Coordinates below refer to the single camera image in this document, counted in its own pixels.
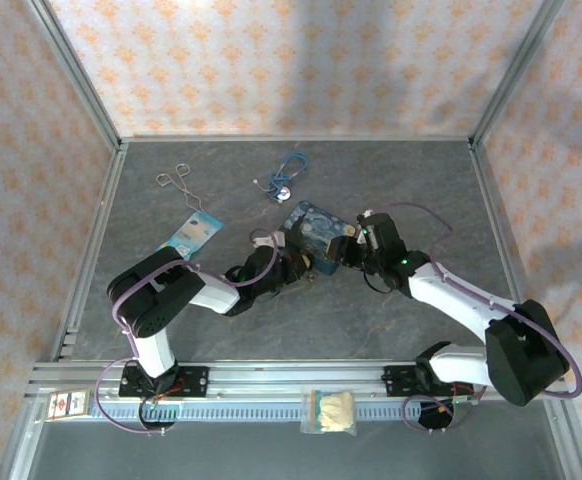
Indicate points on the silver padlock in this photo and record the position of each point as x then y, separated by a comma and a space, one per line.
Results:
311, 275

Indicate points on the blue painted box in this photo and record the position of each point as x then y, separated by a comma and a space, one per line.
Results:
311, 230

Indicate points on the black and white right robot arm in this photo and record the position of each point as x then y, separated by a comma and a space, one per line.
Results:
451, 295

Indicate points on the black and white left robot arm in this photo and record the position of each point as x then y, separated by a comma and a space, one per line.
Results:
211, 295

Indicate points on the blue stethoscope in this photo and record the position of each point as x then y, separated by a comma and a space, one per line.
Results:
284, 194

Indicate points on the light blue packet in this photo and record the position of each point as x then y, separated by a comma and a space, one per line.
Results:
193, 232

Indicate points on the metal forceps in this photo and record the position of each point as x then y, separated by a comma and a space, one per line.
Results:
186, 192

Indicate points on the clear bag with beige contents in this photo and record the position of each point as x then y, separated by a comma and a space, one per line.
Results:
333, 410

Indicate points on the small circuit board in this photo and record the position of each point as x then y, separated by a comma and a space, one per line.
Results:
465, 401

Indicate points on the red and white label card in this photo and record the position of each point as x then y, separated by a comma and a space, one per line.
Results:
66, 404

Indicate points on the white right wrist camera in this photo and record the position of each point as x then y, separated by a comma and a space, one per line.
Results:
366, 215

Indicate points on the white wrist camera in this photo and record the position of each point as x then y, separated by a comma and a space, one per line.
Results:
267, 240
366, 215

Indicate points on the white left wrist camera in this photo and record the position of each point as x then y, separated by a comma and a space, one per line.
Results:
267, 240

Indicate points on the wide aluminium frame rail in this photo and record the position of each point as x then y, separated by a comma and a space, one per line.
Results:
271, 382

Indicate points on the aluminium frame side rail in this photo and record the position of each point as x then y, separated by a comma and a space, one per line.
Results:
491, 200
98, 235

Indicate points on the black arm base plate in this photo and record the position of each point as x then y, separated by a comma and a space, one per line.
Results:
193, 382
398, 382

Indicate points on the aluminium frame post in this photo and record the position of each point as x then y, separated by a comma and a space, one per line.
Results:
76, 75
516, 75

